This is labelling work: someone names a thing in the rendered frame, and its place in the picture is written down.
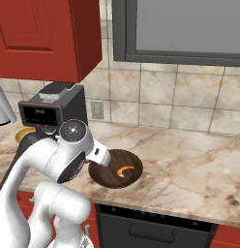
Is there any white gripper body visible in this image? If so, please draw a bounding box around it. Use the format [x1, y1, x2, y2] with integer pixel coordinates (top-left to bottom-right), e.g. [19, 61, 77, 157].
[86, 145, 112, 168]

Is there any dark wooden bowl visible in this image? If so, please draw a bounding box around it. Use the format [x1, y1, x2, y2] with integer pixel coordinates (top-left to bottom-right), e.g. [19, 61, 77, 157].
[88, 148, 144, 190]

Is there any orange shrimp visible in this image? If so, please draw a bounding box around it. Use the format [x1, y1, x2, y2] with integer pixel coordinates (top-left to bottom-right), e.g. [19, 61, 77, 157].
[116, 165, 135, 178]

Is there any yellow plate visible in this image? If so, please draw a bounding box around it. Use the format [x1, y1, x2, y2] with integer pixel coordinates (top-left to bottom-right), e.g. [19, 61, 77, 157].
[15, 126, 37, 144]

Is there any red upper cupboard door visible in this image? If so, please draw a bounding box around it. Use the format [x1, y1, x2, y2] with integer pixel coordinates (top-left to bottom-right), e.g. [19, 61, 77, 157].
[0, 0, 81, 83]

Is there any black coffee machine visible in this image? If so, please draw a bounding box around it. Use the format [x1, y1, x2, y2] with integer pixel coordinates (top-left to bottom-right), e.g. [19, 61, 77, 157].
[16, 81, 89, 136]

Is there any black dishwasher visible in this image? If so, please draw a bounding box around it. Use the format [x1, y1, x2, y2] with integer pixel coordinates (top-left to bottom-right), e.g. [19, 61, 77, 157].
[95, 202, 219, 248]

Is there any red upper cupboard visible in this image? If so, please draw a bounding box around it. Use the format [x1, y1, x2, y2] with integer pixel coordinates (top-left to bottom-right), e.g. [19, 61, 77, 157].
[69, 0, 104, 83]

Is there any grey-framed window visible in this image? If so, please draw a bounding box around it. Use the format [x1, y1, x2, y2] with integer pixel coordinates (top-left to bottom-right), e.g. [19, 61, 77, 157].
[111, 0, 240, 68]

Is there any grey wall socket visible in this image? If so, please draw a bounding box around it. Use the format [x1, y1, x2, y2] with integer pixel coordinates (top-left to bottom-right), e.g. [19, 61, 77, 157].
[90, 100, 105, 121]

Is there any black dishwasher handle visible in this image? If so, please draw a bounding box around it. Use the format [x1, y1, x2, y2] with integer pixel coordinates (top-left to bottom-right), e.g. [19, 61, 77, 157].
[127, 220, 177, 244]

